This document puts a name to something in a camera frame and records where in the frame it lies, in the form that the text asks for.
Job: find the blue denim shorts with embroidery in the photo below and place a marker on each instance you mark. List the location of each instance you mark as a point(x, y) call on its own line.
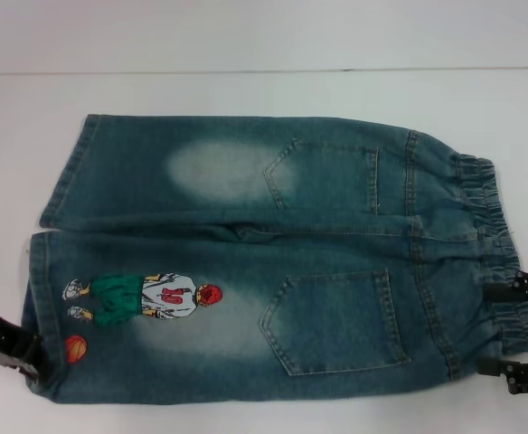
point(291, 271)

